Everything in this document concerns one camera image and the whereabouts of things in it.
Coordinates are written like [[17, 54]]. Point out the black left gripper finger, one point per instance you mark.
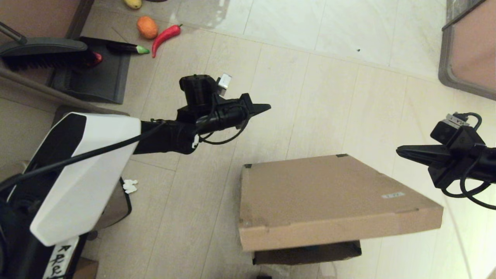
[[259, 110], [260, 105]]

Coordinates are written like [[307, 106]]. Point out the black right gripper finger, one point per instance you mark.
[[418, 157], [418, 148]]

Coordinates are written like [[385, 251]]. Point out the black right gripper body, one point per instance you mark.
[[457, 162]]

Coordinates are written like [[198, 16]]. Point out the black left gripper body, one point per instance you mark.
[[232, 112]]

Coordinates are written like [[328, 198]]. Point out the brown cardboard shoe box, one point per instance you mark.
[[321, 197]]

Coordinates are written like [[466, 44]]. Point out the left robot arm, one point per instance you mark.
[[85, 166]]

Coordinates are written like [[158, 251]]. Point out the red toy chili pepper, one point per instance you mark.
[[163, 36]]

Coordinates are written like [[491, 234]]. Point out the brown table with gray rim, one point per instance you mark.
[[472, 54]]

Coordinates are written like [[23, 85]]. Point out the orange toy fruit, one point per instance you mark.
[[147, 27]]

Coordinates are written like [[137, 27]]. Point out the white crumpled tissue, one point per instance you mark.
[[130, 186]]

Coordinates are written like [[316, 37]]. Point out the purple toy eggplant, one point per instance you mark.
[[123, 47]]

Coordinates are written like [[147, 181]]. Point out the dark gray dustpan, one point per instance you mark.
[[100, 81]]

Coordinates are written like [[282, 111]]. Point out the red toy ball fruit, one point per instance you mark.
[[97, 58]]

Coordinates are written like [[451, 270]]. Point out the yellow toy fruit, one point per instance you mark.
[[133, 3]]

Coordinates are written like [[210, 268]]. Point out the brown plastic trash bin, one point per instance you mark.
[[116, 205]]

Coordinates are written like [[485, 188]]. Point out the dark gray broom brush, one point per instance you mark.
[[46, 51]]

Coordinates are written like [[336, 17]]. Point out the brown cardboard carton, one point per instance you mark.
[[87, 269]]

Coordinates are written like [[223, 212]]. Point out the brown table with dark rim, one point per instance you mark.
[[38, 15]]

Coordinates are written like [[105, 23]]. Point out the brown metal frame bar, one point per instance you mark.
[[38, 91]]

